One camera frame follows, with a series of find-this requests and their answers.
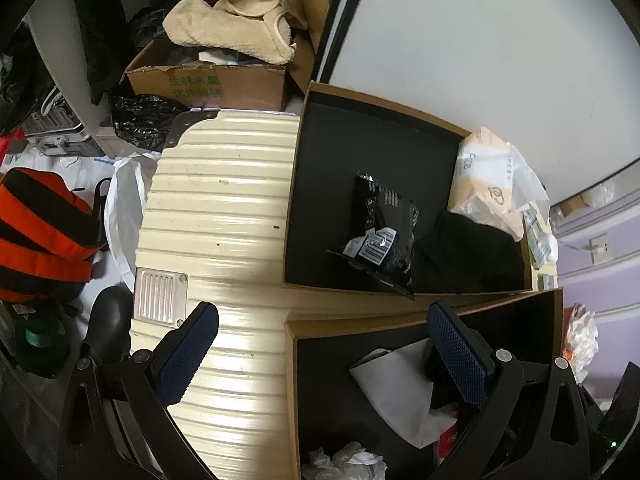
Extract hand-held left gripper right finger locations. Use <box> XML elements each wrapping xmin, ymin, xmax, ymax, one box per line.
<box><xmin>425</xmin><ymin>300</ymin><xmax>591</xmax><ymax>480</ymax></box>

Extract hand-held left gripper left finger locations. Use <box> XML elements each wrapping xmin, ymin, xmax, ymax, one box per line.
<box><xmin>56</xmin><ymin>301</ymin><xmax>221</xmax><ymax>480</ymax></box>

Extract black cloth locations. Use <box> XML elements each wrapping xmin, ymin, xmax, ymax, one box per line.
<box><xmin>412</xmin><ymin>210</ymin><xmax>526</xmax><ymax>295</ymax></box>
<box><xmin>70</xmin><ymin>0</ymin><xmax>132</xmax><ymax>106</ymax></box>

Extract small black-lined cardboard box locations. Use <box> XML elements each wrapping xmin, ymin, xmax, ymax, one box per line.
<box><xmin>285</xmin><ymin>287</ymin><xmax>563</xmax><ymax>480</ymax></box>

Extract black foil packet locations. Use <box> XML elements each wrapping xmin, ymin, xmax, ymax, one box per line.
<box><xmin>327</xmin><ymin>171</ymin><xmax>422</xmax><ymax>302</ymax></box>

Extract large black-lined cardboard box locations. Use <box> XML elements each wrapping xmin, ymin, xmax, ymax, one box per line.
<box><xmin>282</xmin><ymin>80</ymin><xmax>548</xmax><ymax>306</ymax></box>

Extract white paper sheet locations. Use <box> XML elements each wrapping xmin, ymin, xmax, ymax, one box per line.
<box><xmin>349</xmin><ymin>337</ymin><xmax>458</xmax><ymax>451</ymax></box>

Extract white orange crumpled bag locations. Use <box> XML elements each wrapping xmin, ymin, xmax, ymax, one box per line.
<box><xmin>562</xmin><ymin>302</ymin><xmax>601</xmax><ymax>383</ymax></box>

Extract white bottle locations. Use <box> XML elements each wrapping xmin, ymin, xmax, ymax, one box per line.
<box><xmin>525</xmin><ymin>205</ymin><xmax>560</xmax><ymax>268</ymax></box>

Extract white crumpled plastic bag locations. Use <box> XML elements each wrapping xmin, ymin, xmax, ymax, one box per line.
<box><xmin>307</xmin><ymin>441</ymin><xmax>388</xmax><ymax>480</ymax></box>

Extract cream ribbed suitcase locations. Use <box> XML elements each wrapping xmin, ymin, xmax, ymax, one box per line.
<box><xmin>129</xmin><ymin>107</ymin><xmax>301</xmax><ymax>480</ymax></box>

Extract orange white tissue pack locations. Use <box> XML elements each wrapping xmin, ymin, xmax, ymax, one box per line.
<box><xmin>446</xmin><ymin>126</ymin><xmax>551</xmax><ymax>243</ymax></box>

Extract small brown box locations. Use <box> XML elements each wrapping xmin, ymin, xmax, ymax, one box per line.
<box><xmin>550</xmin><ymin>180</ymin><xmax>616</xmax><ymax>221</ymax></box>

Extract orange black striped bag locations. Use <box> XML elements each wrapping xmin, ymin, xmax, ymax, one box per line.
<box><xmin>0</xmin><ymin>167</ymin><xmax>108</xmax><ymax>303</ymax></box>

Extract black garbage bag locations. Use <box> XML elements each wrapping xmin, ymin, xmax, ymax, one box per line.
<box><xmin>109</xmin><ymin>92</ymin><xmax>188</xmax><ymax>153</ymax></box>

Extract silver aluminium case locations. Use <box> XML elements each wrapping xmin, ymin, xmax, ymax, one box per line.
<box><xmin>22</xmin><ymin>85</ymin><xmax>93</xmax><ymax>158</ymax></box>

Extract brown green-printed cardboard box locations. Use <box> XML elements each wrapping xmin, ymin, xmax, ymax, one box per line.
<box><xmin>120</xmin><ymin>0</ymin><xmax>336</xmax><ymax>111</ymax></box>

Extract white panel with black edge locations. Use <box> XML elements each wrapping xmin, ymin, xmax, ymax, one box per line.
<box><xmin>312</xmin><ymin>0</ymin><xmax>640</xmax><ymax>206</ymax></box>

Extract cream towel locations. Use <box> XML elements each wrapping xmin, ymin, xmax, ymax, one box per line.
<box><xmin>163</xmin><ymin>0</ymin><xmax>301</xmax><ymax>66</ymax></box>

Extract black hanging cloth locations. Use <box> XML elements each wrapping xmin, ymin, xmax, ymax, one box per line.
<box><xmin>70</xmin><ymin>0</ymin><xmax>132</xmax><ymax>106</ymax></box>

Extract grey cabinet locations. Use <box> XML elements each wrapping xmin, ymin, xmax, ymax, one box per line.
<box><xmin>25</xmin><ymin>0</ymin><xmax>131</xmax><ymax>156</ymax></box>

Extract white wall socket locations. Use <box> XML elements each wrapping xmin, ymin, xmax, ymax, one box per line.
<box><xmin>589</xmin><ymin>234</ymin><xmax>612</xmax><ymax>264</ymax></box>

